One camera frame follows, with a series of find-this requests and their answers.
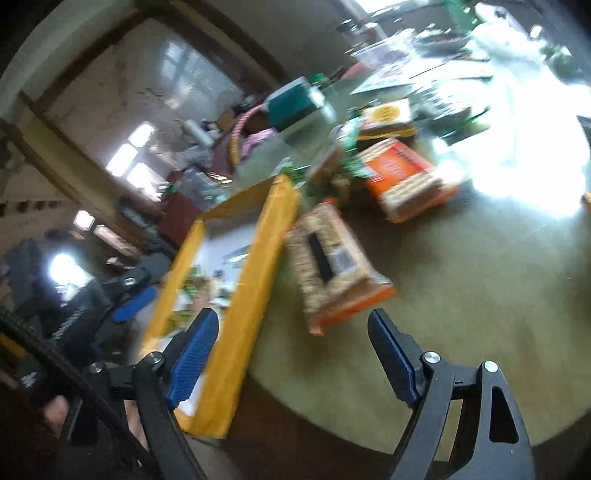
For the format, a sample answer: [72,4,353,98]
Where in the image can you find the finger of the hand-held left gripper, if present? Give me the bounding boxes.
[112,285,160,325]
[102,253,173,297]

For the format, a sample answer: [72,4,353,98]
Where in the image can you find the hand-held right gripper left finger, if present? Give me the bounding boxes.
[89,307,220,480]

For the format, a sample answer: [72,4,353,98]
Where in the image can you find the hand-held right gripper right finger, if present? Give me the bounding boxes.
[367,307,537,480]

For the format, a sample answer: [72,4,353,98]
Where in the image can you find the barcode cracker packet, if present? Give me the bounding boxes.
[283,199,397,336]

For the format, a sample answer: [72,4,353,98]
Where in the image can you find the yellow cardboard box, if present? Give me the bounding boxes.
[139,174,302,438]

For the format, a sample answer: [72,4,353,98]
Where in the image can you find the orange cracker packet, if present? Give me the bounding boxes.
[358,137,462,223]

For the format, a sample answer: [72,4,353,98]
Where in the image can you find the green pea snack packet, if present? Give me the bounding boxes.
[344,154,375,181]

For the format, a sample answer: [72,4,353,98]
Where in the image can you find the person's left hand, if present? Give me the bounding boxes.
[44,396,71,437]

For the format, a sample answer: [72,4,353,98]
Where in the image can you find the yellow green snack packet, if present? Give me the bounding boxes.
[166,309,195,330]

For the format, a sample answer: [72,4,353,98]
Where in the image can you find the small green snack packet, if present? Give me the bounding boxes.
[185,268,213,301]

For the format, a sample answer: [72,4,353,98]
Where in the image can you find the wooden glass cabinet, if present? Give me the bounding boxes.
[0,9,287,278]

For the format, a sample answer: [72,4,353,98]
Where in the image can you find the pink cloth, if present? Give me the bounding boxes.
[242,129,278,155]

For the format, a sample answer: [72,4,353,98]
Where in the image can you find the clear red-print cracker packet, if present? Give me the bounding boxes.
[307,143,347,185]

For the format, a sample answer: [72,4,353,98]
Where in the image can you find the teal box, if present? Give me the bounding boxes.
[267,78,326,132]

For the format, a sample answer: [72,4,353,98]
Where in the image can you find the brown yellow snack packet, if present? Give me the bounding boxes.
[360,98,419,139]

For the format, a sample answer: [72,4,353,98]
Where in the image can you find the clear plastic container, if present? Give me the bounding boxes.
[355,37,416,70]

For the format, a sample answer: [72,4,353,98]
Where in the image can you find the black braided cable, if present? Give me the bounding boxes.
[0,307,160,480]

